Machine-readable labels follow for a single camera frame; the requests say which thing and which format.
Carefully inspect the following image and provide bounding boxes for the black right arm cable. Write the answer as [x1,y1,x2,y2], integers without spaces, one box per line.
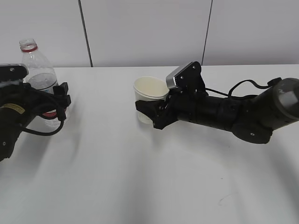
[205,78,282,98]

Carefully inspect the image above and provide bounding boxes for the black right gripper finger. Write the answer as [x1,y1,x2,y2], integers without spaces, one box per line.
[135,99,168,119]

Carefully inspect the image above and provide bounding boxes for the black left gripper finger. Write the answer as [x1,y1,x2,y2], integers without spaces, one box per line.
[53,82,69,96]
[56,95,71,120]

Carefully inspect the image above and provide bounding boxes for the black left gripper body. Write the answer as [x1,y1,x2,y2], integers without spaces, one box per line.
[14,83,58,126]

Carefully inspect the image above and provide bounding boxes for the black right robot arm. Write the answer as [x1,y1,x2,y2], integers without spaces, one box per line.
[135,78,299,144]

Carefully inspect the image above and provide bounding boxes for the clear plastic water bottle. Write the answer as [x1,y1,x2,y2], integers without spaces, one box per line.
[19,38,70,128]

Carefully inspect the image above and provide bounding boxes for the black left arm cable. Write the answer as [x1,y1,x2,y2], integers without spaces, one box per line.
[22,85,68,137]

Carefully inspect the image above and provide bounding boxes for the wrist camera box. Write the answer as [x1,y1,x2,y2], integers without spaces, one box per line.
[165,62,207,96]
[0,63,28,82]

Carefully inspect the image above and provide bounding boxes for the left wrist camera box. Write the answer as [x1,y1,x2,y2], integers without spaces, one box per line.
[0,63,28,82]

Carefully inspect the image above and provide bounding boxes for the white paper cup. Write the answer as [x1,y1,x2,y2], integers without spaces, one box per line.
[133,76,169,125]

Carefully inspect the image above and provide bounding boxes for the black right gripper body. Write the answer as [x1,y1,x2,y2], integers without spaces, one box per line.
[153,88,210,129]

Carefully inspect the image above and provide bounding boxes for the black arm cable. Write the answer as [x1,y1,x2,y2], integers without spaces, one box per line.
[22,85,68,137]
[205,78,282,98]

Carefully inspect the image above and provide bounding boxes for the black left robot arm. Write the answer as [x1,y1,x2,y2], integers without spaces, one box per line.
[0,82,71,161]

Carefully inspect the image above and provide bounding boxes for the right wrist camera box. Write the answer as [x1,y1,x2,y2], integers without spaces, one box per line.
[165,62,207,96]

